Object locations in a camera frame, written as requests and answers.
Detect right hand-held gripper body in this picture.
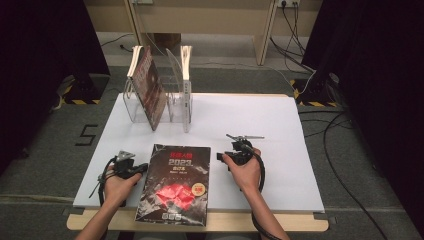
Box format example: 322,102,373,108
225,133,265,167

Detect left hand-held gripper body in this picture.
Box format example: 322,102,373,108
112,150,137,181

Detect thick black-fronted magazine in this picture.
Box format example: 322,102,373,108
134,143,212,228

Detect clear acrylic magazine rack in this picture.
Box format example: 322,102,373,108
122,74,194,125

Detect white picture-grid magazine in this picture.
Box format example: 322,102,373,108
164,44,194,134

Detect red-brown purple-backed magazine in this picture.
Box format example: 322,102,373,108
128,45,168,132

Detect person's right hand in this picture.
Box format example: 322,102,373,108
222,148,263,198

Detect person's left hand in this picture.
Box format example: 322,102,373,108
103,165,144,209

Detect white table mat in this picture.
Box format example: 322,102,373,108
72,92,326,214

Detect grey tape piece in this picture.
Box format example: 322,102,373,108
313,211,338,225
61,206,84,217

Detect brown cardboard box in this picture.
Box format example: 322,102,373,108
153,32,183,50

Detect black curtain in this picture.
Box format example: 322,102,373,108
0,0,111,174
301,0,424,234

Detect beige wooden desk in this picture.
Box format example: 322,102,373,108
83,0,323,67

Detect right hand-held gripper cable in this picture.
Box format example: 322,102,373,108
249,146,284,240

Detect hand-held gripper cable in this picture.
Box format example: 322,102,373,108
88,158,116,207
249,146,284,240

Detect left hand-held gripper cable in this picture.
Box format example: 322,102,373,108
88,158,116,207

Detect long black floor cable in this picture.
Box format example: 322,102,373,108
321,111,389,240

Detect thin black floor cable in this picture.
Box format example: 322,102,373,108
298,109,354,138

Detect black cable bundle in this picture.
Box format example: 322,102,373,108
269,1,316,74

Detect black plug cable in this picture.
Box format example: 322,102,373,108
119,43,138,54

